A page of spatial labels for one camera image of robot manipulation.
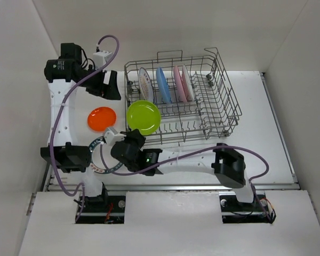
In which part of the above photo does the grey wire dish rack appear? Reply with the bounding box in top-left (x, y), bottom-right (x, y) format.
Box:
top-left (124, 47), bottom-right (242, 146)

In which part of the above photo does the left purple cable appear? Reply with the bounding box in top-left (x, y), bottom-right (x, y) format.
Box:
top-left (50, 35), bottom-right (121, 222)

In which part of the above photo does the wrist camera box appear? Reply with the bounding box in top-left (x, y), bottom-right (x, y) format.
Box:
top-left (92, 51), bottom-right (113, 69)
top-left (103, 126), bottom-right (126, 146)

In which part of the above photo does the left aluminium rail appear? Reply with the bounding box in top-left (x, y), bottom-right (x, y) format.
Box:
top-left (39, 163), bottom-right (53, 192)

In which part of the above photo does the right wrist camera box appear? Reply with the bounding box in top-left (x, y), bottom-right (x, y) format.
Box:
top-left (103, 126), bottom-right (126, 146)

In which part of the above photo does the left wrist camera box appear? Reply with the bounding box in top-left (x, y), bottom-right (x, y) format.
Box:
top-left (92, 51), bottom-right (113, 69)

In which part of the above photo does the pink plate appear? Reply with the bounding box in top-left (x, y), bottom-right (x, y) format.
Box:
top-left (173, 66), bottom-right (188, 102)

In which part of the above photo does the blue plate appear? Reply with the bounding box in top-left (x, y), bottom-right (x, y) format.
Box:
top-left (156, 67), bottom-right (172, 103)

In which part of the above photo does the plain white plate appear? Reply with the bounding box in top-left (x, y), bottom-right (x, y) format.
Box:
top-left (182, 65), bottom-right (194, 101)

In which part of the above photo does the white plate teal rim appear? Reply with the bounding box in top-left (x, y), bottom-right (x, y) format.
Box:
top-left (89, 136), bottom-right (123, 174)

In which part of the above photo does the lime green plate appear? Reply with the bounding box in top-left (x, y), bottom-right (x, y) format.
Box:
top-left (126, 100), bottom-right (162, 135)

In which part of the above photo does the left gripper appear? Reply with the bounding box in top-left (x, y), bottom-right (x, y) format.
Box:
top-left (79, 65), bottom-right (121, 100)

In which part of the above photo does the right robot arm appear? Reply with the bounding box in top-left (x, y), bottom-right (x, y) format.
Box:
top-left (103, 129), bottom-right (256, 210)

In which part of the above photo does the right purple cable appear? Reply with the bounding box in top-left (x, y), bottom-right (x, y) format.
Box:
top-left (100, 143), bottom-right (273, 223)

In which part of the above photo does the front aluminium rail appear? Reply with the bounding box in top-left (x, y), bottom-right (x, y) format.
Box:
top-left (106, 183), bottom-right (300, 191)

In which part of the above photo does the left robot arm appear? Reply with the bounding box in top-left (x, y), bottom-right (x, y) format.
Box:
top-left (40, 43), bottom-right (121, 212)

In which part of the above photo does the purple cable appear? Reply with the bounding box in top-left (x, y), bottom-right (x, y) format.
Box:
top-left (50, 35), bottom-right (121, 222)
top-left (100, 143), bottom-right (273, 223)

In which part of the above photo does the white plate orange sunburst pattern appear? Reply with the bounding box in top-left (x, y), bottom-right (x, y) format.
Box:
top-left (138, 67), bottom-right (154, 103)

